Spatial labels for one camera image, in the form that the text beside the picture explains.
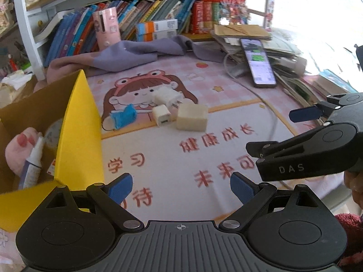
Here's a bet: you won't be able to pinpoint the white adapter on books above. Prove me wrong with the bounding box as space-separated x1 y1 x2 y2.
279 57 307 75

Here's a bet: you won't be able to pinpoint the large white charger plug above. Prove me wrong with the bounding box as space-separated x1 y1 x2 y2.
153 86 183 107

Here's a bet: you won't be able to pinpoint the pink plush pig toy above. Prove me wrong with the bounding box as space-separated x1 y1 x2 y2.
5 127 42 177

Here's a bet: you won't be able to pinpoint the white charging cable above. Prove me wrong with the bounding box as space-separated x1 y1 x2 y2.
223 51 287 148

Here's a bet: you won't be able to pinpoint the pink cylindrical container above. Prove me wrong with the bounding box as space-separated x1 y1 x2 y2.
92 7 121 51

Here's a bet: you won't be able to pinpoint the stack of books right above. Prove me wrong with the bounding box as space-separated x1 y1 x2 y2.
275 69 358 107

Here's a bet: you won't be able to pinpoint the white tissue bag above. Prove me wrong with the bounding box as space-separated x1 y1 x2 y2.
0 70 36 108

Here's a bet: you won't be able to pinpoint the yellow cardboard box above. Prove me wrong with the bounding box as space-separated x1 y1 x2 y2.
1 70 104 233

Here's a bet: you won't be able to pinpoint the beige foam block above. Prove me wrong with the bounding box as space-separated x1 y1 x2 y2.
176 102 208 131

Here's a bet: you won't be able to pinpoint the person's right hand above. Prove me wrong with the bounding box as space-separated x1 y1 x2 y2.
344 171 363 209

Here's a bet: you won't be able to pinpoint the pink checkered tablecloth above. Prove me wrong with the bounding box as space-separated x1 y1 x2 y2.
0 40 355 272

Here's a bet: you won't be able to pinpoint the brown paper envelope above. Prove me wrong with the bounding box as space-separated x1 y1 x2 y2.
213 25 271 40

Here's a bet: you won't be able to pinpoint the red book set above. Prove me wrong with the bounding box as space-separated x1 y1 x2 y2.
188 0 250 34

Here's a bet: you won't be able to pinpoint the black smartphone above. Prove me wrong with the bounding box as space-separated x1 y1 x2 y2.
240 38 277 88

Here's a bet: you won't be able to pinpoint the yellow tape roll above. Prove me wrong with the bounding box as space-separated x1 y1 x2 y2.
44 119 63 150

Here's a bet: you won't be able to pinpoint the small white card box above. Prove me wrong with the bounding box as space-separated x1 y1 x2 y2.
47 159 56 176

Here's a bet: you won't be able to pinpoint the small white charger cube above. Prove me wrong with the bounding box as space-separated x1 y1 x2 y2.
152 104 171 127

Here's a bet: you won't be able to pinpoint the blue wrapper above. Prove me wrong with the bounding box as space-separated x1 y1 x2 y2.
110 104 137 130

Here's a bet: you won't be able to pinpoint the orange blue white boxes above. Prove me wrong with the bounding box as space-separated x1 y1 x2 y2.
136 19 178 42

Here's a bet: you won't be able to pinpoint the white spray bottle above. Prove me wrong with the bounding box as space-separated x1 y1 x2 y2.
18 136 45 190

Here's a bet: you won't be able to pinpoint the purple pink cloth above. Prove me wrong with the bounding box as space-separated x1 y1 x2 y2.
46 35 224 84

